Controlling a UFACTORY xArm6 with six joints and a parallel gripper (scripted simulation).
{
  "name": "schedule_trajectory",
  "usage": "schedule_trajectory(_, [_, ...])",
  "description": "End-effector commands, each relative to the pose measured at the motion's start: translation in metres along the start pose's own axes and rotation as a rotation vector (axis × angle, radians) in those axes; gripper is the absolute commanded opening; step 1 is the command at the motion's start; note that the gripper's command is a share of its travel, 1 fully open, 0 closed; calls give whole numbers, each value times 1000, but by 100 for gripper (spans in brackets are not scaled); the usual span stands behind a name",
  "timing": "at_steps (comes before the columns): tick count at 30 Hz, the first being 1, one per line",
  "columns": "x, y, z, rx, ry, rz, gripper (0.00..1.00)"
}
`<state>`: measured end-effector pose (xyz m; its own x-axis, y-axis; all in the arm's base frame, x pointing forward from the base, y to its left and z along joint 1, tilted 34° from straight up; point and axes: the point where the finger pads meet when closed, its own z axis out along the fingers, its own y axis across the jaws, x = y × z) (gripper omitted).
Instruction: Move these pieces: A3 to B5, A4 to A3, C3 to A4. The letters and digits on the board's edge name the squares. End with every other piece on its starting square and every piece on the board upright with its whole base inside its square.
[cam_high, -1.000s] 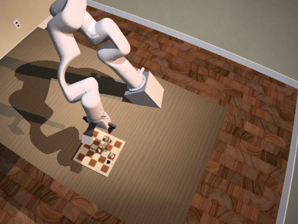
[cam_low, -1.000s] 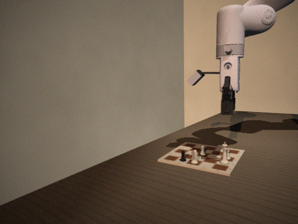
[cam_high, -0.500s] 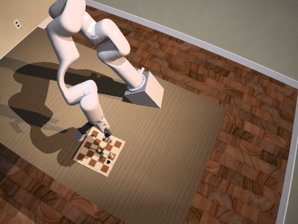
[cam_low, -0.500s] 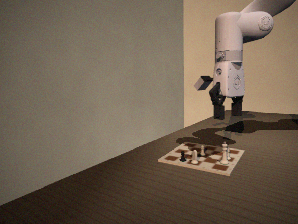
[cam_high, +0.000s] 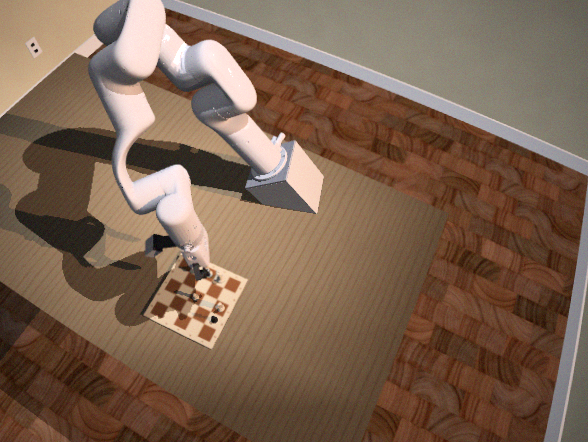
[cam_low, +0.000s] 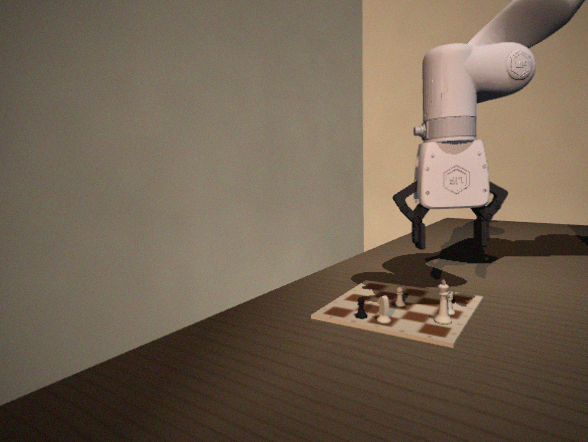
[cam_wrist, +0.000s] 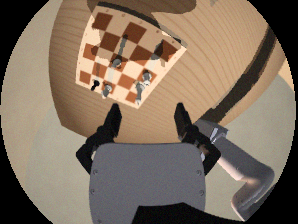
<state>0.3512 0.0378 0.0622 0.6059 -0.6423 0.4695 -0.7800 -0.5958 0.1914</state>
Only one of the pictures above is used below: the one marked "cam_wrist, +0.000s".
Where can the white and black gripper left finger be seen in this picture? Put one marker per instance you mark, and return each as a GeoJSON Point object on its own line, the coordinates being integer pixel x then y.
{"type": "Point", "coordinates": [105, 134]}

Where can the white chess king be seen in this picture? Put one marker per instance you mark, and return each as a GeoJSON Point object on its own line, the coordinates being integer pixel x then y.
{"type": "Point", "coordinates": [139, 89]}

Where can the checkered chessboard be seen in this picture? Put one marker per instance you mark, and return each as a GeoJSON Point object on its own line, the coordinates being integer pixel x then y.
{"type": "Point", "coordinates": [142, 48]}

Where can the white knight chess piece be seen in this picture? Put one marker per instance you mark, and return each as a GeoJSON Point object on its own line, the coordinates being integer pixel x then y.
{"type": "Point", "coordinates": [105, 92]}

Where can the white rook chess piece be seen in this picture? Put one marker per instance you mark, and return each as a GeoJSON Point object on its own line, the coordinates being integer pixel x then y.
{"type": "Point", "coordinates": [147, 77]}

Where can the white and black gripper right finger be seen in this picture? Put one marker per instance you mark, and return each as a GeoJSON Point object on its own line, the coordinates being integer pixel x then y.
{"type": "Point", "coordinates": [191, 134]}

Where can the white pawn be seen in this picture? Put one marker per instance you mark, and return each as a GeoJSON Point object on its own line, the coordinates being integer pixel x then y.
{"type": "Point", "coordinates": [116, 63]}

